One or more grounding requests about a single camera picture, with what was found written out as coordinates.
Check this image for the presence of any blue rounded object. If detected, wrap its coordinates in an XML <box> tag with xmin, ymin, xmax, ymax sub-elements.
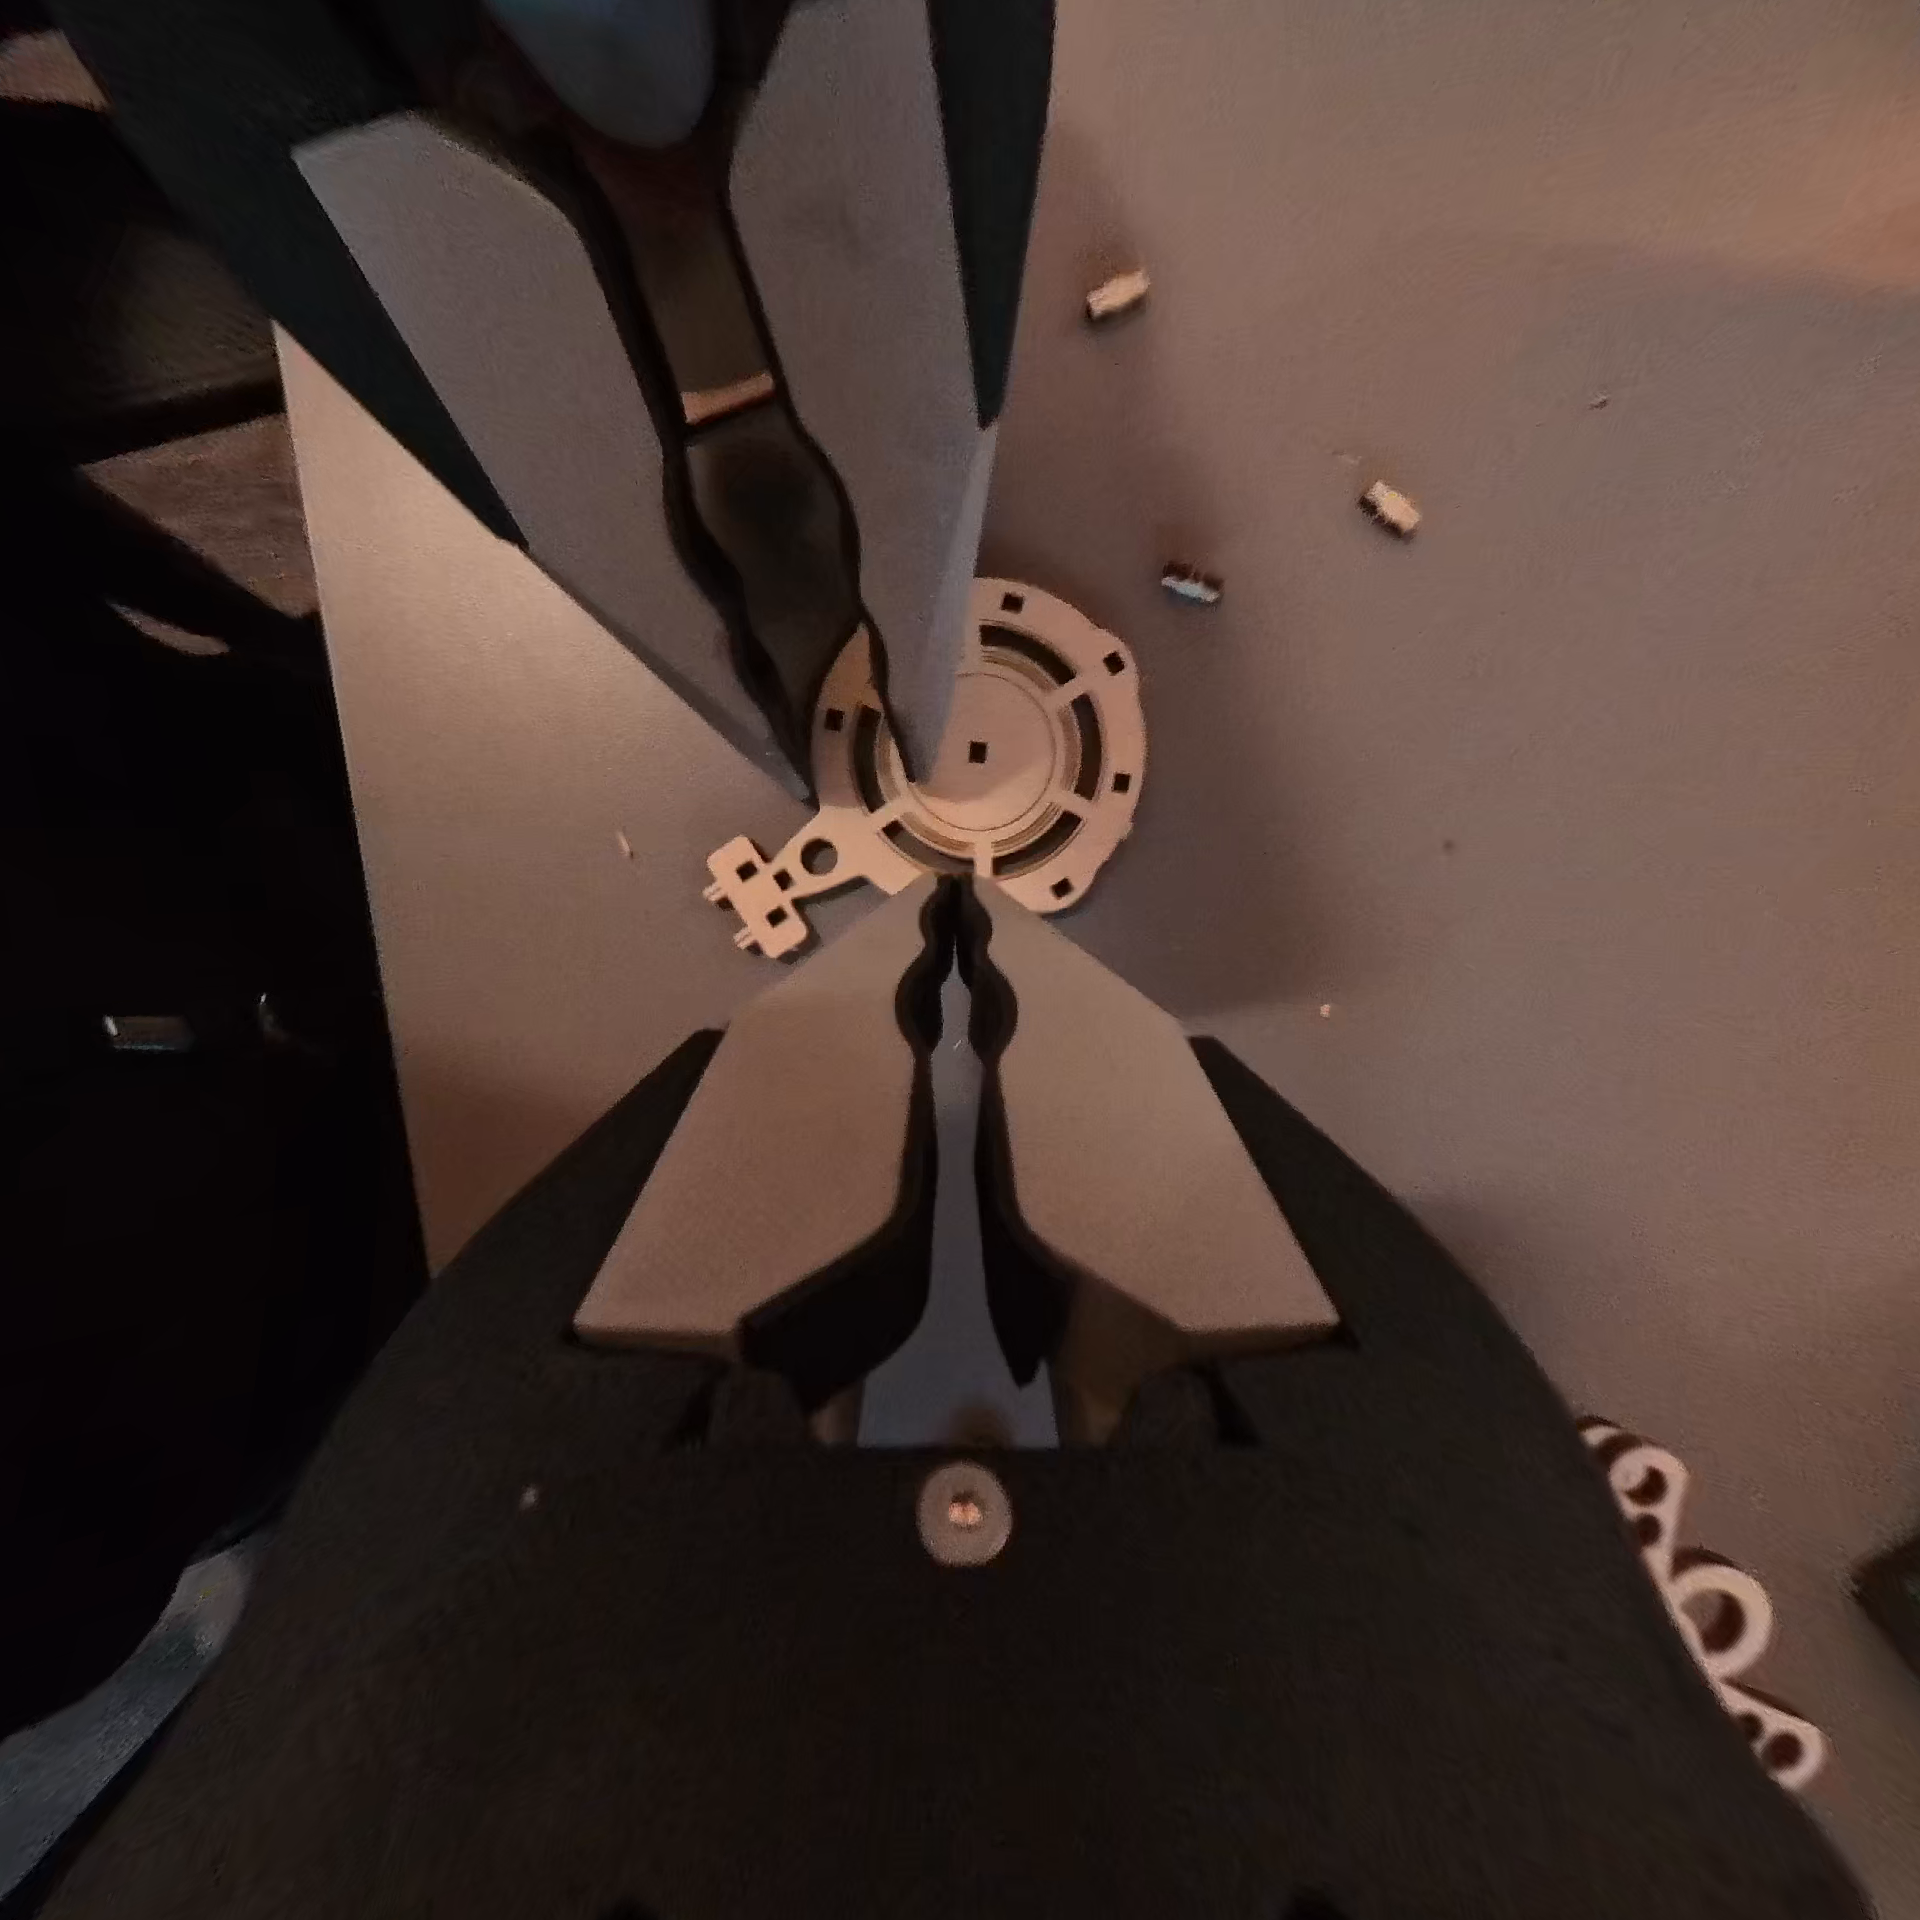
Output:
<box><xmin>496</xmin><ymin>0</ymin><xmax>716</xmax><ymax>147</ymax></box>

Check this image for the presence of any dark box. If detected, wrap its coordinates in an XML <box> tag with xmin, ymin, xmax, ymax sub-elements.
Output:
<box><xmin>1853</xmin><ymin>1543</ymin><xmax>1920</xmax><ymax>1653</ymax></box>

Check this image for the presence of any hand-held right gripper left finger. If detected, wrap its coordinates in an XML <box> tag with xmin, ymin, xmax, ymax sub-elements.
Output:
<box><xmin>575</xmin><ymin>884</ymin><xmax>948</xmax><ymax>1405</ymax></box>

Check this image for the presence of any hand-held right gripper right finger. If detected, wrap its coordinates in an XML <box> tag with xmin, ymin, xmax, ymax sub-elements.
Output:
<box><xmin>960</xmin><ymin>884</ymin><xmax>1341</xmax><ymax>1382</ymax></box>

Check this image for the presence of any row of wooden ring parts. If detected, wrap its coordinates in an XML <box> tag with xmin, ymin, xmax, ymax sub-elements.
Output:
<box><xmin>1575</xmin><ymin>1416</ymin><xmax>1833</xmax><ymax>1788</ymax></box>

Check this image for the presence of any round wooden model part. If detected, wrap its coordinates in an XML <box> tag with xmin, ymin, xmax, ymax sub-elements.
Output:
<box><xmin>705</xmin><ymin>578</ymin><xmax>1148</xmax><ymax>962</ymax></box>

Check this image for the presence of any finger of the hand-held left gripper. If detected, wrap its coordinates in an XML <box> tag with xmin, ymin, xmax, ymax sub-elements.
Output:
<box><xmin>727</xmin><ymin>0</ymin><xmax>999</xmax><ymax>779</ymax></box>
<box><xmin>292</xmin><ymin>112</ymin><xmax>814</xmax><ymax>789</ymax></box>

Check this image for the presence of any black chair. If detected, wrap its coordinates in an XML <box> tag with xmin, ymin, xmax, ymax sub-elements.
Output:
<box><xmin>0</xmin><ymin>90</ymin><xmax>439</xmax><ymax>1698</ymax></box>

